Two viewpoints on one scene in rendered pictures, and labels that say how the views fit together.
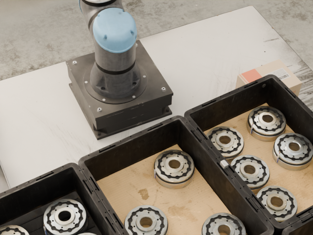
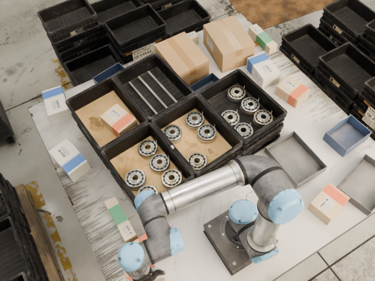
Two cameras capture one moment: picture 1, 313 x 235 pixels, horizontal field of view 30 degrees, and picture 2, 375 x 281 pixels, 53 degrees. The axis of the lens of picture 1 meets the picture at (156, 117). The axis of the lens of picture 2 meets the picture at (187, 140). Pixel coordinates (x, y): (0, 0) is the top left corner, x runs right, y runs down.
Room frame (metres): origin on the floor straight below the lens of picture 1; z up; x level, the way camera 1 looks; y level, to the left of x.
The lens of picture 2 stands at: (1.81, -0.09, 2.52)
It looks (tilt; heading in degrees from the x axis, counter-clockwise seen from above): 57 degrees down; 180
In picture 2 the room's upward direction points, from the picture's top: 5 degrees counter-clockwise
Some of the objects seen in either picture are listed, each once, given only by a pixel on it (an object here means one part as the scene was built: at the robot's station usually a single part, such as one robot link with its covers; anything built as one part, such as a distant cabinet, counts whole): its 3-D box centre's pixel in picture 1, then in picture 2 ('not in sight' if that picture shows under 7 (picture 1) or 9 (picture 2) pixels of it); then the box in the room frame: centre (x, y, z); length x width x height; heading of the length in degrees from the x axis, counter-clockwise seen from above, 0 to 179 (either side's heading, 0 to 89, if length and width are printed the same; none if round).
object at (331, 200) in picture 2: not in sight; (328, 203); (1.11, 0.58, 0.74); 0.16 x 0.12 x 0.07; 129
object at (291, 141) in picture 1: (294, 147); (134, 177); (0.94, -0.36, 0.86); 0.05 x 0.05 x 0.01
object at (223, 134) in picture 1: (224, 140); (171, 177); (0.96, -0.18, 0.86); 0.05 x 0.05 x 0.01
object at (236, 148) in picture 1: (224, 141); (171, 178); (0.96, -0.18, 0.86); 0.10 x 0.10 x 0.01
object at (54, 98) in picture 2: not in sight; (57, 104); (0.34, -0.85, 0.75); 0.20 x 0.12 x 0.09; 19
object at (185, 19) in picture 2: not in sight; (182, 31); (-0.69, -0.05, 0.31); 0.40 x 0.30 x 0.34; 116
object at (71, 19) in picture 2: not in sight; (75, 35); (-0.70, -0.95, 0.37); 0.40 x 0.30 x 0.45; 117
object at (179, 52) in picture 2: not in sight; (182, 61); (0.11, -0.08, 0.78); 0.30 x 0.22 x 0.16; 26
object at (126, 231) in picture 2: not in sight; (120, 219); (1.10, -0.45, 0.73); 0.24 x 0.06 x 0.06; 27
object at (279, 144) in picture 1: (293, 148); (135, 178); (0.94, -0.36, 0.86); 0.10 x 0.10 x 0.01
